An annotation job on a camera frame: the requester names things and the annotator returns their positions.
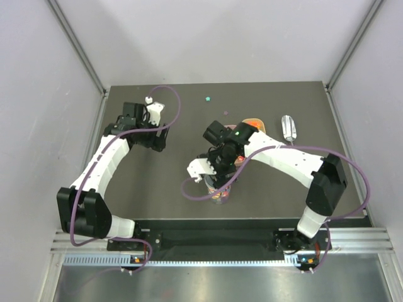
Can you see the beige tray of jelly candies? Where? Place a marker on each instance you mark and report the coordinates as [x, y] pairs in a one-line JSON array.
[[255, 122]]

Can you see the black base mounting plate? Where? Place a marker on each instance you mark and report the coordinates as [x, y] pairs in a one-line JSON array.
[[266, 240]]

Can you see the clear plastic jar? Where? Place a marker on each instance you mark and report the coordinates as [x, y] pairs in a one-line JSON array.
[[217, 198]]

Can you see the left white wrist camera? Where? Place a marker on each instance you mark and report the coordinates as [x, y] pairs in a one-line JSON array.
[[154, 110]]

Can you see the aluminium frame rail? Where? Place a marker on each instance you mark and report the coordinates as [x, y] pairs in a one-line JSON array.
[[355, 241]]

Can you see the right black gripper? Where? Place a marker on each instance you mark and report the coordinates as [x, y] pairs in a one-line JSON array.
[[220, 180]]

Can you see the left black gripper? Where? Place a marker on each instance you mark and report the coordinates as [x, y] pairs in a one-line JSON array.
[[155, 138]]

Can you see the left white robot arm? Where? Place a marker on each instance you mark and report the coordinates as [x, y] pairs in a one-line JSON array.
[[82, 207]]

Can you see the metal candy scoop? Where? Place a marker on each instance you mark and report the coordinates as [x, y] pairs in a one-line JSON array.
[[288, 129]]

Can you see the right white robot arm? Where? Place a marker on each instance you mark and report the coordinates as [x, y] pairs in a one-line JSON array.
[[324, 177]]

